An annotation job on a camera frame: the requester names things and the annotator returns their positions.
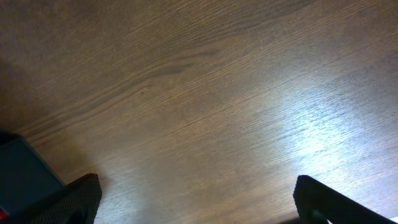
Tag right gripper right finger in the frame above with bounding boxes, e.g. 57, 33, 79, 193
293, 175, 395, 224

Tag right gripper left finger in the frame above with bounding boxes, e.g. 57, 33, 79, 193
1, 173, 102, 224

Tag dark green open box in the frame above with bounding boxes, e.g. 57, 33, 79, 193
1, 130, 65, 215

